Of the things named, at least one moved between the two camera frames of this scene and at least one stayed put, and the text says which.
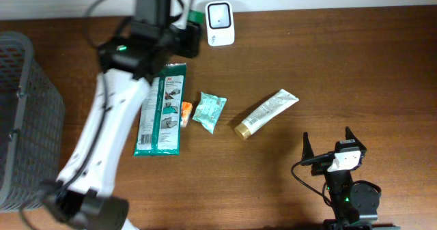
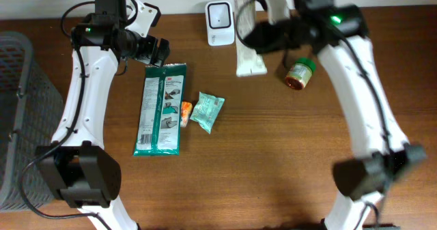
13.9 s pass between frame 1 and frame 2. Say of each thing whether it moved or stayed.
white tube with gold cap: moved
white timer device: stayed
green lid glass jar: moved
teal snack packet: stayed
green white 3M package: stayed
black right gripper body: moved
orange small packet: stayed
